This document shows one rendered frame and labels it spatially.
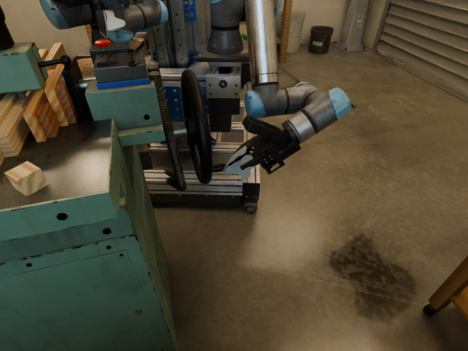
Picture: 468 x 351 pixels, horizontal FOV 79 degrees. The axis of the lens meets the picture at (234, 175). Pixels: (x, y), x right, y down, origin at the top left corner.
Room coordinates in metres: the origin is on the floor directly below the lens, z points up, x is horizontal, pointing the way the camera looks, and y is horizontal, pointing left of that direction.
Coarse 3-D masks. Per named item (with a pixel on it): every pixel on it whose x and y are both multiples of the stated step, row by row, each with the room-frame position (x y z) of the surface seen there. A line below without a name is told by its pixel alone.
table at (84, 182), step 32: (64, 128) 0.49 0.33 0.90; (96, 128) 0.49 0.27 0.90; (160, 128) 0.54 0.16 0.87; (32, 160) 0.39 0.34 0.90; (64, 160) 0.39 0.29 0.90; (96, 160) 0.39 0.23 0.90; (0, 192) 0.31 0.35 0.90; (64, 192) 0.31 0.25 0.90; (96, 192) 0.31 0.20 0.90; (0, 224) 0.27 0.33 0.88; (32, 224) 0.28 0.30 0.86; (64, 224) 0.29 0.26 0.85
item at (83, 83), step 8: (72, 64) 0.58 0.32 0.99; (64, 72) 0.54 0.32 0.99; (72, 72) 0.56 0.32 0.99; (80, 72) 0.62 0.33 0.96; (72, 80) 0.54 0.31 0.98; (80, 80) 0.58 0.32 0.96; (88, 80) 0.58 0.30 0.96; (72, 88) 0.54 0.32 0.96; (80, 88) 0.57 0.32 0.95; (72, 96) 0.54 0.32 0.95; (80, 96) 0.55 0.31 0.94; (80, 104) 0.54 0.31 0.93; (80, 112) 0.54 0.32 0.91
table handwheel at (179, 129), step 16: (192, 80) 0.61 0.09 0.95; (192, 96) 0.57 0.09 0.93; (192, 112) 0.65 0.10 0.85; (176, 128) 0.62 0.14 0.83; (192, 128) 0.61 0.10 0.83; (208, 128) 0.53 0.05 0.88; (192, 144) 0.71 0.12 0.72; (208, 144) 0.51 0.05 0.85; (192, 160) 0.67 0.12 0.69; (208, 160) 0.50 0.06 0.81; (208, 176) 0.51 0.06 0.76
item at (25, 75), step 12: (12, 48) 0.55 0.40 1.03; (24, 48) 0.55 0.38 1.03; (36, 48) 0.59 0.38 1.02; (0, 60) 0.51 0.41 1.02; (12, 60) 0.52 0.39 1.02; (24, 60) 0.52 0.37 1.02; (36, 60) 0.56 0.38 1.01; (0, 72) 0.51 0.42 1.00; (12, 72) 0.52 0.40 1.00; (24, 72) 0.52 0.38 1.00; (36, 72) 0.53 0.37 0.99; (0, 84) 0.51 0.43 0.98; (12, 84) 0.51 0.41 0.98; (24, 84) 0.52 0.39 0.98; (36, 84) 0.52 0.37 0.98
